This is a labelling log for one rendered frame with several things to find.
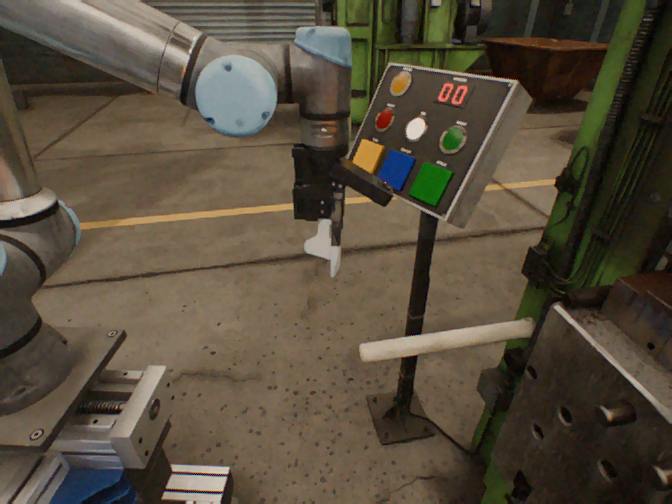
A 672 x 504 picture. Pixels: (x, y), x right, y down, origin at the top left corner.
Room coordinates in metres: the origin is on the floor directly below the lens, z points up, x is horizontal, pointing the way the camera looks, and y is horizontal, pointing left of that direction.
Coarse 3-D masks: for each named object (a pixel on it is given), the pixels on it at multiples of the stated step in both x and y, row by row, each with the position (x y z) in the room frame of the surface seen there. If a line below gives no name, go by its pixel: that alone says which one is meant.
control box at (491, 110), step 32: (384, 96) 0.96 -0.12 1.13; (416, 96) 0.89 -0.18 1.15; (448, 96) 0.82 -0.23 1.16; (480, 96) 0.77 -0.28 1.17; (512, 96) 0.73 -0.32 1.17; (384, 128) 0.90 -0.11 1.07; (448, 128) 0.78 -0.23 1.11; (480, 128) 0.73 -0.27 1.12; (512, 128) 0.75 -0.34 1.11; (352, 160) 0.92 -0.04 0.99; (384, 160) 0.85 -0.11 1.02; (416, 160) 0.79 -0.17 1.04; (448, 160) 0.73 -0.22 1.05; (480, 160) 0.70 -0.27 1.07; (448, 192) 0.69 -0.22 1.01; (480, 192) 0.71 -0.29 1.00
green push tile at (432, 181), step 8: (424, 168) 0.75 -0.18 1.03; (432, 168) 0.74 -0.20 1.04; (440, 168) 0.73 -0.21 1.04; (424, 176) 0.74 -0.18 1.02; (432, 176) 0.73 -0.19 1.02; (440, 176) 0.71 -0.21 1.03; (448, 176) 0.70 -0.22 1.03; (416, 184) 0.74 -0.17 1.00; (424, 184) 0.73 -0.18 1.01; (432, 184) 0.72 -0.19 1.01; (440, 184) 0.70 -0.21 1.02; (448, 184) 0.70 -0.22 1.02; (416, 192) 0.73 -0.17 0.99; (424, 192) 0.72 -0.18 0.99; (432, 192) 0.70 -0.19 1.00; (440, 192) 0.69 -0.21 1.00; (424, 200) 0.71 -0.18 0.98; (432, 200) 0.69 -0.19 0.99; (440, 200) 0.69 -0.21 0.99
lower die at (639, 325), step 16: (656, 272) 0.46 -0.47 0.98; (624, 288) 0.43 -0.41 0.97; (640, 288) 0.42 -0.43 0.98; (656, 288) 0.42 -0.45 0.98; (608, 304) 0.44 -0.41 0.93; (624, 304) 0.42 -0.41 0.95; (640, 304) 0.40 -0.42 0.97; (656, 304) 0.38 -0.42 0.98; (624, 320) 0.41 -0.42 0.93; (640, 320) 0.39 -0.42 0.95; (656, 320) 0.37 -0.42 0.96; (640, 336) 0.38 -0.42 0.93; (656, 336) 0.36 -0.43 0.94; (656, 352) 0.35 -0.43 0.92
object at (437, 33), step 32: (352, 0) 5.19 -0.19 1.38; (384, 0) 5.08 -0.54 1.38; (416, 0) 5.12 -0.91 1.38; (448, 0) 5.29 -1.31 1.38; (480, 0) 5.60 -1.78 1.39; (352, 32) 5.13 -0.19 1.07; (384, 32) 5.07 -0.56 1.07; (416, 32) 5.32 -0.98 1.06; (448, 32) 5.23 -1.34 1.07; (480, 32) 5.62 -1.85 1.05; (352, 64) 5.18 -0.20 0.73; (384, 64) 5.08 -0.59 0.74; (416, 64) 5.12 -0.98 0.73; (448, 64) 5.44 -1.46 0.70; (352, 96) 5.18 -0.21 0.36
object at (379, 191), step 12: (336, 168) 0.56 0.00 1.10; (348, 168) 0.56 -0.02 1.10; (360, 168) 0.59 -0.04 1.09; (348, 180) 0.55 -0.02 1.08; (360, 180) 0.55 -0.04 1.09; (372, 180) 0.57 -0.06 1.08; (384, 180) 0.59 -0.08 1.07; (360, 192) 0.55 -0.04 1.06; (372, 192) 0.55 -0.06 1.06; (384, 192) 0.55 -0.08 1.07; (384, 204) 0.55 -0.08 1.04
